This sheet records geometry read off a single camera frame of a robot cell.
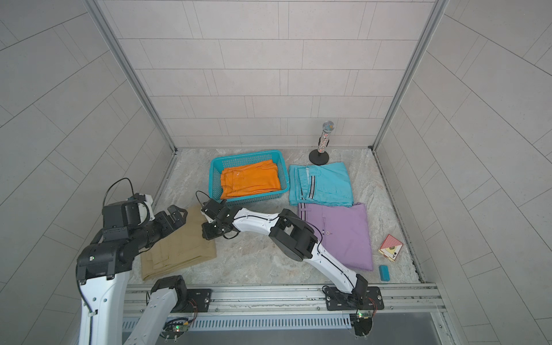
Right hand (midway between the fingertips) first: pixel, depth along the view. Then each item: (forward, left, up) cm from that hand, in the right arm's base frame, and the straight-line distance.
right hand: (206, 236), depth 87 cm
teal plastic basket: (+29, -2, +10) cm, 31 cm away
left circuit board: (-30, +3, +3) cm, 30 cm away
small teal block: (-18, -67, 0) cm, 70 cm away
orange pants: (+24, -17, +4) cm, 30 cm away
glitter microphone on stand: (+38, -53, +2) cm, 65 cm away
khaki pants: (-4, +8, +2) cm, 10 cm away
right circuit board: (-32, -56, -2) cm, 64 cm away
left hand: (-2, -1, +23) cm, 23 cm away
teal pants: (+21, -51, +3) cm, 55 cm away
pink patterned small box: (-10, -72, +1) cm, 73 cm away
